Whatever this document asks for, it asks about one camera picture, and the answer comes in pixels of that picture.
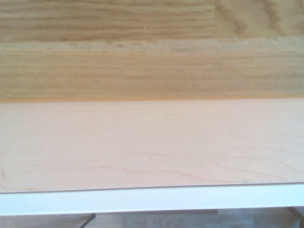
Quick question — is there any wooden butcher block board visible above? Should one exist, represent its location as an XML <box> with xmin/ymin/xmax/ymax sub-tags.
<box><xmin>0</xmin><ymin>0</ymin><xmax>304</xmax><ymax>103</ymax></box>

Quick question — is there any white drawer cabinet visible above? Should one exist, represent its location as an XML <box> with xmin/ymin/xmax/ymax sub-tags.
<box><xmin>0</xmin><ymin>182</ymin><xmax>304</xmax><ymax>216</ymax></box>

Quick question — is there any black stand leg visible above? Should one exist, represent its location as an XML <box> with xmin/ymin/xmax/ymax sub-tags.
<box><xmin>80</xmin><ymin>213</ymin><xmax>97</xmax><ymax>228</ymax></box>

